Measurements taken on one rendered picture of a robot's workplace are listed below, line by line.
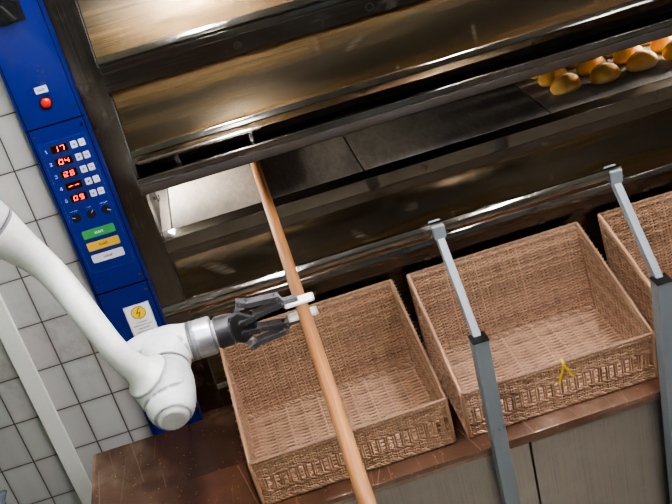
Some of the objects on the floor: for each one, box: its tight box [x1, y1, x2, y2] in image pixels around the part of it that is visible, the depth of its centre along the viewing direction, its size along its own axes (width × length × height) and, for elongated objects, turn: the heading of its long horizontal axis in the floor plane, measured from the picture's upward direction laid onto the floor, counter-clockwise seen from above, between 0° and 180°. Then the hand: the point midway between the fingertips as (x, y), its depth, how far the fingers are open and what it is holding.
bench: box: [91, 265, 671, 504], centre depth 292 cm, size 56×242×58 cm, turn 124°
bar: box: [162, 164, 672, 504], centre depth 258 cm, size 31×127×118 cm, turn 124°
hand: (301, 307), depth 218 cm, fingers closed on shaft, 3 cm apart
